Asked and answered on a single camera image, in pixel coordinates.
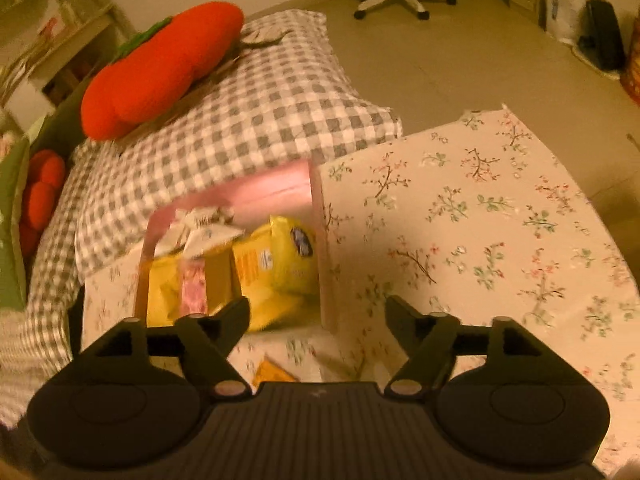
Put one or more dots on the red printed bag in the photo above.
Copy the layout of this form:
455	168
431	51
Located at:
631	70

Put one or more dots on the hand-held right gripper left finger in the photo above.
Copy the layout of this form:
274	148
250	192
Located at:
235	312

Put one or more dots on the black heater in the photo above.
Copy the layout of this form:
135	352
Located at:
602	35

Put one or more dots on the large yellow packet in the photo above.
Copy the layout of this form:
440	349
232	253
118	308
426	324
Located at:
165	287

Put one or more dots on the white and green packet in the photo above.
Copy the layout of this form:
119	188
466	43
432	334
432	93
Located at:
210	240

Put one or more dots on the orange pumpkin pillow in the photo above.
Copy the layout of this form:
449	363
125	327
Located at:
160	67

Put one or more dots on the small red pumpkin pillow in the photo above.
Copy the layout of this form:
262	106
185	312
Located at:
42	195

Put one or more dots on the gray checkered floor cushion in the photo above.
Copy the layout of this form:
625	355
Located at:
240	120
45	270

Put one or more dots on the floral tablecloth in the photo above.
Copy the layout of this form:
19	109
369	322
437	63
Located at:
475	240

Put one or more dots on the white bookshelf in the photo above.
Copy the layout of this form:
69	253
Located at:
50	35

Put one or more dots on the white printed bag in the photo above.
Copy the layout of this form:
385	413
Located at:
565	10

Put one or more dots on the green pillow with branch print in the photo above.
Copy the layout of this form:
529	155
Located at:
12	240

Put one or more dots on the pink rectangular box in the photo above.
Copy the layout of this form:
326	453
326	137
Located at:
280	195

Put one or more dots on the small white packet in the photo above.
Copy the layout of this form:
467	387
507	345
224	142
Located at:
207	216

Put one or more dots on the yellow packet with orange print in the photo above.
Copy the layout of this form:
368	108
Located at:
255	285

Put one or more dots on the yellow packet with round logo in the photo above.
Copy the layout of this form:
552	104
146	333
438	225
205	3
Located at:
297	255

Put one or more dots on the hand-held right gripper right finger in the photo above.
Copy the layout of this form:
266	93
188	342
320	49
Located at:
404	312

